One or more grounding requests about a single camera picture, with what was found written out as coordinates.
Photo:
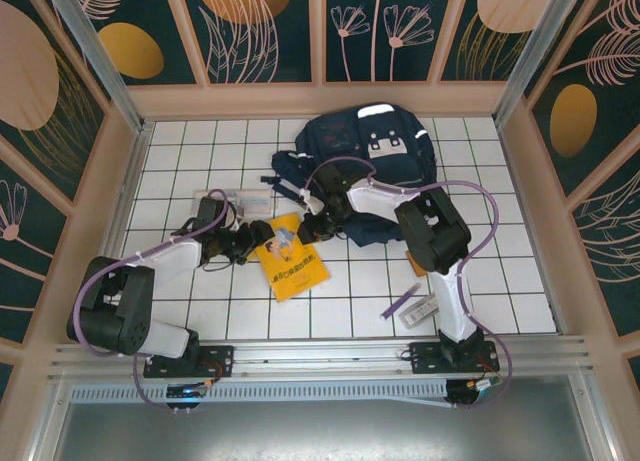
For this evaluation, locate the clear plastic pencil case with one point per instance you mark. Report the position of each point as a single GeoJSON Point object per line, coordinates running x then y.
{"type": "Point", "coordinates": [255, 201]}

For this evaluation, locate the yellow book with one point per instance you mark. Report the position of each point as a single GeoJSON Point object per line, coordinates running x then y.
{"type": "Point", "coordinates": [295, 271]}

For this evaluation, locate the navy blue backpack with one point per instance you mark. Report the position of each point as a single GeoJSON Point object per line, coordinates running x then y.
{"type": "Point", "coordinates": [390, 156]}

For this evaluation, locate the orange notebook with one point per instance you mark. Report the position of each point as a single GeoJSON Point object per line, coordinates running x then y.
{"type": "Point", "coordinates": [415, 263]}

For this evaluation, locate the purple pen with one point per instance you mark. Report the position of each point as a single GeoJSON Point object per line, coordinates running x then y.
{"type": "Point", "coordinates": [400, 303]}

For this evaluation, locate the small clear supply box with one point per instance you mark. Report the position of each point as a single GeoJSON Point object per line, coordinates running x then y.
{"type": "Point", "coordinates": [419, 311]}

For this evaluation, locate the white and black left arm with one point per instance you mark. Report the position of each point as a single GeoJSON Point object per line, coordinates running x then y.
{"type": "Point", "coordinates": [170, 258]}

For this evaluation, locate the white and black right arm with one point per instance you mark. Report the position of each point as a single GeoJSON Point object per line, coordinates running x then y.
{"type": "Point", "coordinates": [430, 231]}

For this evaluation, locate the aluminium table edge strip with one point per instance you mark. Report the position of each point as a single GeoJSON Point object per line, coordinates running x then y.
{"type": "Point", "coordinates": [122, 206]}
{"type": "Point", "coordinates": [524, 206]}

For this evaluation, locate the black controller board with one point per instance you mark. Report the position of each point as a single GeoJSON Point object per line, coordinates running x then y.
{"type": "Point", "coordinates": [475, 385]}
{"type": "Point", "coordinates": [187, 391]}

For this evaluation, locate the grey metal sheet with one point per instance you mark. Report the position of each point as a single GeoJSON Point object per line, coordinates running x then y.
{"type": "Point", "coordinates": [325, 431]}

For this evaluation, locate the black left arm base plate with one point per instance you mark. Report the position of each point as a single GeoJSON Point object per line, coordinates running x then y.
{"type": "Point", "coordinates": [220, 361]}

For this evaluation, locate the aluminium mounting rail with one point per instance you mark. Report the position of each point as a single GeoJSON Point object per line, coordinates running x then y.
{"type": "Point", "coordinates": [320, 353]}

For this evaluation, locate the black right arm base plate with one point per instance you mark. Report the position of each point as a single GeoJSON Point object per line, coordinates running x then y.
{"type": "Point", "coordinates": [425, 358]}

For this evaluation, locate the aluminium frame post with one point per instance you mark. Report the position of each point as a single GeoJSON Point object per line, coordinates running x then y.
{"type": "Point", "coordinates": [535, 56]}
{"type": "Point", "coordinates": [98, 56]}

